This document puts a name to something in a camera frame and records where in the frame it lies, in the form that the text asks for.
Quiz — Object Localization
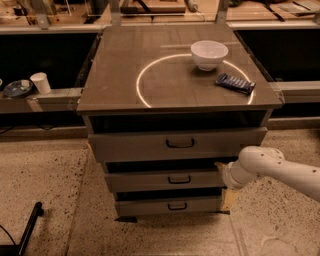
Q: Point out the grey bottom drawer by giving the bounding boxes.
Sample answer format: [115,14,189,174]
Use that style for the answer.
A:
[115,196,230,217]

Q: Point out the grey drawer cabinet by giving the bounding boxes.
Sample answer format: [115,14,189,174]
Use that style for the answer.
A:
[76,23,284,224]

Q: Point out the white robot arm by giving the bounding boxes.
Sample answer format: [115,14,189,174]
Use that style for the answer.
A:
[215,146,320,211]

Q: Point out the blue snack packet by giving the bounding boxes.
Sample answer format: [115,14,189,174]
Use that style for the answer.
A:
[216,73,255,95]

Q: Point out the white ceramic bowl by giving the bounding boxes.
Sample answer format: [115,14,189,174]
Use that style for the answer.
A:
[190,40,229,71]

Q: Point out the black cable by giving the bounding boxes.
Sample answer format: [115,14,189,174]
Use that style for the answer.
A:
[0,223,17,247]

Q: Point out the metal shelf ledge left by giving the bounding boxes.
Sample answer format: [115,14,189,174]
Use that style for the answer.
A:
[0,88,82,114]

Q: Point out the grey top drawer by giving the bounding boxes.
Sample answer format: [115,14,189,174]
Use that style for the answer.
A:
[89,127,267,162]

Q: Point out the black stand leg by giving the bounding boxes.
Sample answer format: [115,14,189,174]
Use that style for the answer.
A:
[0,202,44,256]

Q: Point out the white paper cup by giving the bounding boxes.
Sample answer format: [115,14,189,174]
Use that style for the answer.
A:
[30,72,51,94]

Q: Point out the grey drawer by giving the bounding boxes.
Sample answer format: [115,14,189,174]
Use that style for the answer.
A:
[105,167,226,192]
[115,196,230,217]
[89,127,267,162]

